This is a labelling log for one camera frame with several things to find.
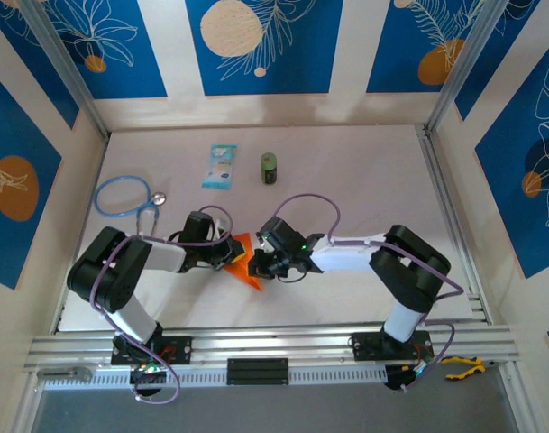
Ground blue stethoscope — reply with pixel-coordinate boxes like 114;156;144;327
92;174;169;238

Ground green bottle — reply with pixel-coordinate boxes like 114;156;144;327
259;152;279;186

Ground light blue wipes packet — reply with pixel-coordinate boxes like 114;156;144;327
200;143;239;190

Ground black ribbed block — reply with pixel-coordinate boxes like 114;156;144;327
226;358;289;386

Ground small circuit board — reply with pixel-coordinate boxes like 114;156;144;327
384;363;437;392
128;363;168;385

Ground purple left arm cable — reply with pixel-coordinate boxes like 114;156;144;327
88;205;234;405

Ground aluminium mounting rail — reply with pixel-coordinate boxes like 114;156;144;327
23;320;522;375

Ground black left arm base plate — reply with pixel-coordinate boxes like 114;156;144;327
110;336;194;366

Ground white slotted cable duct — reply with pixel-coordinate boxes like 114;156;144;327
41;365;388;392

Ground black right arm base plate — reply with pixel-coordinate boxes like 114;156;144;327
351;331;433;362

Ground aluminium side rail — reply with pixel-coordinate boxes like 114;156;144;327
416;124;494;324

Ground small metal bracket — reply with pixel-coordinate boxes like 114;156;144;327
36;367;94;382

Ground aluminium frame post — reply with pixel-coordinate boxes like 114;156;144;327
19;0;111;141
425;0;512;134

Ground yellow handled pliers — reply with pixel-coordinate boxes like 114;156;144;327
444;355;500;381

